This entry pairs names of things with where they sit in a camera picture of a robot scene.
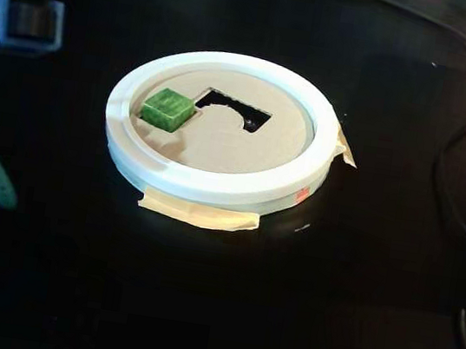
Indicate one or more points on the white round container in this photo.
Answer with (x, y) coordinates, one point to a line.
(213, 187)

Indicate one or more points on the beige masking tape piece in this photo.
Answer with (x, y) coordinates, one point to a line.
(201, 213)
(348, 154)

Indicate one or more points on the small orange sticker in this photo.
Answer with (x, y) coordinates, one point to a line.
(302, 195)

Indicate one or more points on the green square block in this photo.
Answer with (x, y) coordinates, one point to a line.
(167, 110)

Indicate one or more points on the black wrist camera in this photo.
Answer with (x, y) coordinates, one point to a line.
(30, 21)

